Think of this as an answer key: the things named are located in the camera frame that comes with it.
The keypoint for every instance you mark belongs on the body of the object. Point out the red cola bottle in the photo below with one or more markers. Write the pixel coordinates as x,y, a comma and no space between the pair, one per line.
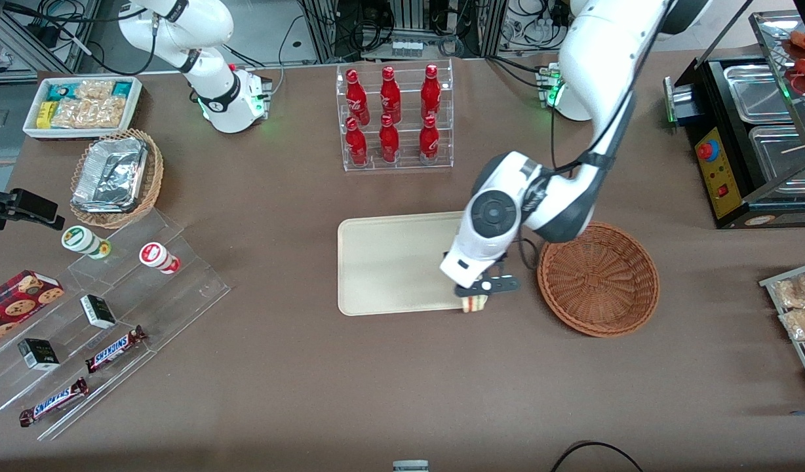
355,95
356,143
431,88
389,139
429,139
390,92

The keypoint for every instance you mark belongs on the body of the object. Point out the clear acrylic stepped stand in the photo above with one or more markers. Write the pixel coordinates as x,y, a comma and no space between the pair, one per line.
179,288

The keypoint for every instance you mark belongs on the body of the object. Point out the green sunflower yogurt cup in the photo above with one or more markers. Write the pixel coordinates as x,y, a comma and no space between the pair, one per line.
80,240

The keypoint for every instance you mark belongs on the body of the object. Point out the teal snack packet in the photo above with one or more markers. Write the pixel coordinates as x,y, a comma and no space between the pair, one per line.
122,88
63,90

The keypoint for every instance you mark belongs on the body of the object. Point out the small grey device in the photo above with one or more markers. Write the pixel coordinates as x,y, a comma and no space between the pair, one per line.
410,467

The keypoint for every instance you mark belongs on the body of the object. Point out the clear fried snack packet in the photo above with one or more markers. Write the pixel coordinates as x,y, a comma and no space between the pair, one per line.
802,323
796,292

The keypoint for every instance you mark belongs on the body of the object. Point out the round brown wicker basket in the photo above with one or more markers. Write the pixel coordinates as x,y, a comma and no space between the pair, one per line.
599,278

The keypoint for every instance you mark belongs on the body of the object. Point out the silver foil packet stack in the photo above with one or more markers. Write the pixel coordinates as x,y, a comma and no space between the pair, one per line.
111,174

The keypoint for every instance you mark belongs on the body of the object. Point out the clear acrylic bottle rack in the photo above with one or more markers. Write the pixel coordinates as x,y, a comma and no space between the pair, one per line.
396,164

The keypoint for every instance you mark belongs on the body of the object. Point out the black hot food warmer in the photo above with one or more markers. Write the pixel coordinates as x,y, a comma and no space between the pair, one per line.
724,190

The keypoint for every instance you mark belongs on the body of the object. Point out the grey snack display tray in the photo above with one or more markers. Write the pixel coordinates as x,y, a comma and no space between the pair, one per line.
769,283

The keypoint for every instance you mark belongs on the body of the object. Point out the Snickers chocolate bar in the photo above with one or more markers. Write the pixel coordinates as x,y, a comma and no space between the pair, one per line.
114,349
54,402

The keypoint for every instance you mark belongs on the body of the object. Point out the clear rice cracker packet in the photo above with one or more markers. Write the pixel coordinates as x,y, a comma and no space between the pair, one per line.
88,113
94,89

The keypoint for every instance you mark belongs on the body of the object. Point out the white power strip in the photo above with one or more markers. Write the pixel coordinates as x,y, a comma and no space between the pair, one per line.
408,48

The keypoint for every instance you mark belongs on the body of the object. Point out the oval light wicker basket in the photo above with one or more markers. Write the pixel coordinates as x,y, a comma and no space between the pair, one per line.
152,177

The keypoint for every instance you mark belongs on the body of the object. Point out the cream plastic tray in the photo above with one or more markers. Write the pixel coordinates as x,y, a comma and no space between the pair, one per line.
389,262

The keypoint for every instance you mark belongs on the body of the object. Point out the red strawberry yogurt cup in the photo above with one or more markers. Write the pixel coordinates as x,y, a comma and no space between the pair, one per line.
157,255

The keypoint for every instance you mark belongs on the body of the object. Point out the stainless steel pan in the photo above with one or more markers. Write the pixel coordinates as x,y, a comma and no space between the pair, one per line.
779,160
756,95

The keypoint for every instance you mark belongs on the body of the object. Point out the layered sandwich piece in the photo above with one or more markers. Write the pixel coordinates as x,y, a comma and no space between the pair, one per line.
474,304

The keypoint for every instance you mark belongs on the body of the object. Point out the small yellow snack box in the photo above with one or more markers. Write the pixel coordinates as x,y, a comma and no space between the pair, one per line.
46,115

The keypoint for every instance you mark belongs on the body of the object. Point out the white rectangular snack bin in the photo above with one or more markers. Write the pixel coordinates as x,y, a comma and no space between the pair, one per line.
32,128

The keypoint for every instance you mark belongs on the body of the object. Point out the red tartan cookie box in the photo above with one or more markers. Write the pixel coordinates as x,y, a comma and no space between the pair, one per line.
19,301

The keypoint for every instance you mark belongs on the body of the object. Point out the small black box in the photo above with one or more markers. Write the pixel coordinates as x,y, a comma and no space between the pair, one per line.
98,311
39,354

